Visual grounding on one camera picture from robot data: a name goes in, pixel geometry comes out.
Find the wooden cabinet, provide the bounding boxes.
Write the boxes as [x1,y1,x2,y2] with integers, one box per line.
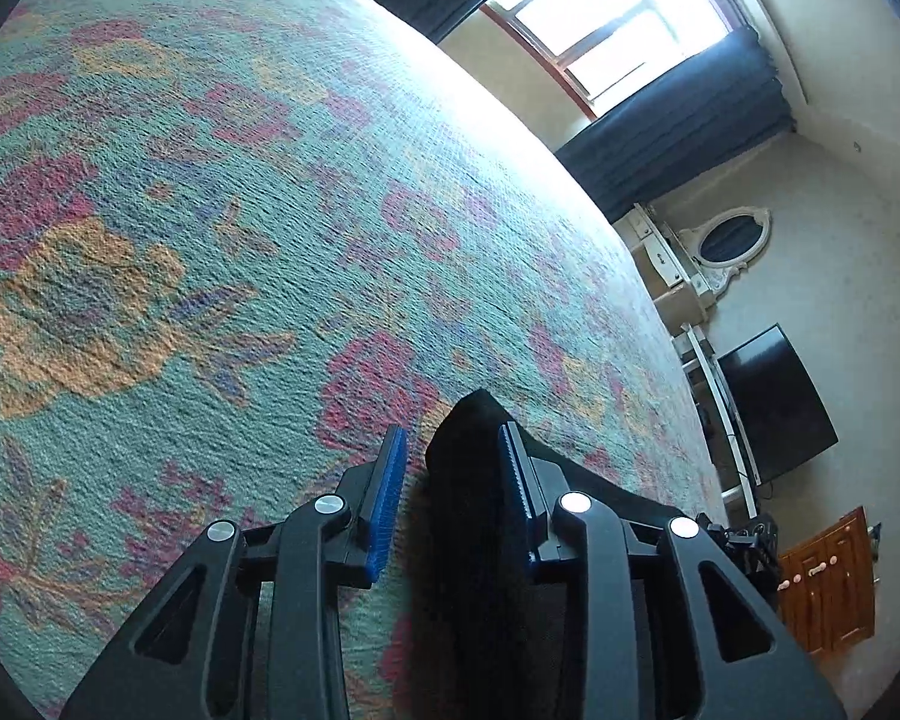
[778,506,875,655]

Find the black flat television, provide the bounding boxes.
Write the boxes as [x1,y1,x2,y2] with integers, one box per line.
[716,323,840,485]

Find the white television stand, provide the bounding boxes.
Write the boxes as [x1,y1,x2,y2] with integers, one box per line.
[673,321,763,505]

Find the floral woven blanket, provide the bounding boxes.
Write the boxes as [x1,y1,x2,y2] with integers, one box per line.
[0,0,730,720]

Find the white dresser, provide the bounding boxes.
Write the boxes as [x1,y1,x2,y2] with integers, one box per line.
[613,202,721,316]

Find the oval white-framed mirror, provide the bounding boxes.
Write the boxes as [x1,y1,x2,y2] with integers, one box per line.
[679,208,773,295]

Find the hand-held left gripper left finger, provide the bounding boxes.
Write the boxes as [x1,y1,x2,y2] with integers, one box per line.
[58,424,410,720]

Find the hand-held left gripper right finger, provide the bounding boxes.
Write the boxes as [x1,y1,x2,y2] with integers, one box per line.
[497,422,848,720]

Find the black pants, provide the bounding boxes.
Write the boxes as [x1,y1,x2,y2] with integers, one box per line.
[409,388,725,720]

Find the window with red frame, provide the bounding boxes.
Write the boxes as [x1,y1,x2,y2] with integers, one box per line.
[480,0,745,121]

